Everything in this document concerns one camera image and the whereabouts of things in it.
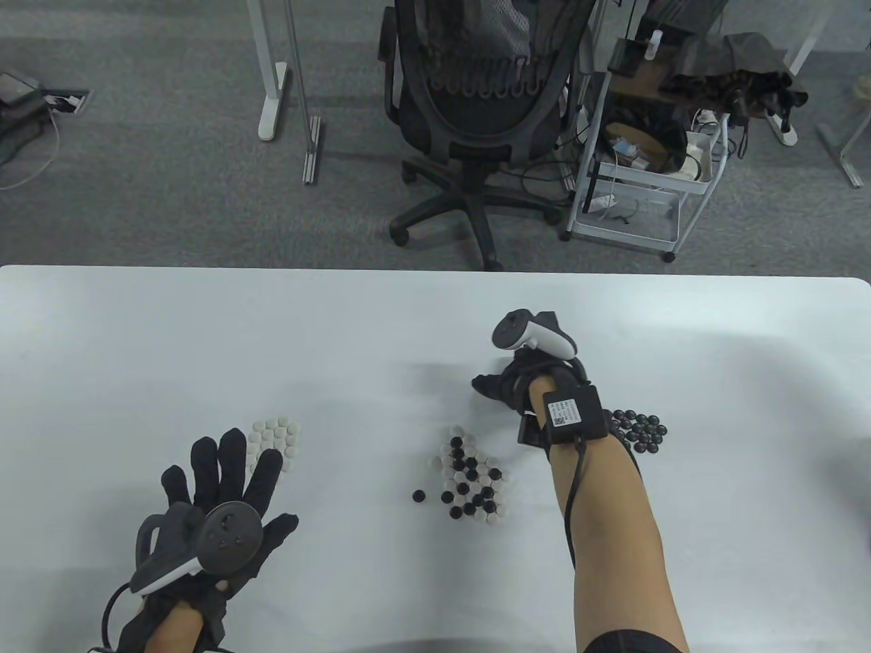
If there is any person's left hand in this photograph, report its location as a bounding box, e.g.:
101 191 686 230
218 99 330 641
119 427 300 653

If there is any person's right hand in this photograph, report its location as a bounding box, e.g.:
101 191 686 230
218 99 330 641
472 350 589 417

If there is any group of white go stones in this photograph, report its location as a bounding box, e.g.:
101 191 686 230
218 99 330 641
246 416 302 484

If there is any pile of mixed go stones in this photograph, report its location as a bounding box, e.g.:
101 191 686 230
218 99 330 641
412 425 512 524

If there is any group of black go stones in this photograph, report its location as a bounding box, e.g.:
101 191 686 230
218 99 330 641
602 409 669 454

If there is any person's left forearm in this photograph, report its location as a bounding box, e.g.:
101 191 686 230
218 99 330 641
146 604 206 653

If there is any person's right forearm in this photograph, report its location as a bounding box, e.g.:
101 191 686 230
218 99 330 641
541 381 689 653

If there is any grey white right hand controller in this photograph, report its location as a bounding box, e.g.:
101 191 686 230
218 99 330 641
492 309 578 359

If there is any dark grey left hand controller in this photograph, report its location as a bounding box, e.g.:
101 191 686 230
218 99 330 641
131 501 265 594

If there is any black right wrist sensor box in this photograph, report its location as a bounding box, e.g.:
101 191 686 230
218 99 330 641
542 386 606 446

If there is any white wheeled utility cart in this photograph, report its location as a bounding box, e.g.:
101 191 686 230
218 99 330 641
560 34 732 265

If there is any black mesh office chair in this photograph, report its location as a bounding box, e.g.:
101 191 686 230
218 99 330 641
381 0 596 271

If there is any person's black sleeve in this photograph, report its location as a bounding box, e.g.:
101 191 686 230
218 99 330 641
578 629 689 653

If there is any black and tan bag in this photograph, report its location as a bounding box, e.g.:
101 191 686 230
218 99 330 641
602 102 689 174

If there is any white power adapter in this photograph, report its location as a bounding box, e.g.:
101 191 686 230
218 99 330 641
684 129 715 182

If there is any black phone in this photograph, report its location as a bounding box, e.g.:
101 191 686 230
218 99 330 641
608 39 647 74

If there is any black crumpled cloth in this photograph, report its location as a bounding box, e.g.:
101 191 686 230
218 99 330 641
663 32 810 137

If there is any floor socket box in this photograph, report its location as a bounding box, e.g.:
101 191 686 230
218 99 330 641
44 87 93 115

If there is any grey desk leg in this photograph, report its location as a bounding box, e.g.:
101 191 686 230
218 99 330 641
817 112 871 189

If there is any white slanted desk leg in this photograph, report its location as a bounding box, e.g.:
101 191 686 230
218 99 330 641
762 0 827 147

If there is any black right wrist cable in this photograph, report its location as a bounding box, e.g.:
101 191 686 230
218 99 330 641
561 435 593 571

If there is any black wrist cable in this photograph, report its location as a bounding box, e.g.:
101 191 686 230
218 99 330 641
561 435 593 571
88 582 137 653

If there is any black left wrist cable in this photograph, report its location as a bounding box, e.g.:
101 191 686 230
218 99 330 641
88 582 137 653

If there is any aluminium profile post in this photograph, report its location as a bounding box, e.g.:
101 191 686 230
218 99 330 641
282 0 322 184

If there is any white floor cable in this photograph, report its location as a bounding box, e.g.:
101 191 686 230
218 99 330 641
0 112 61 190

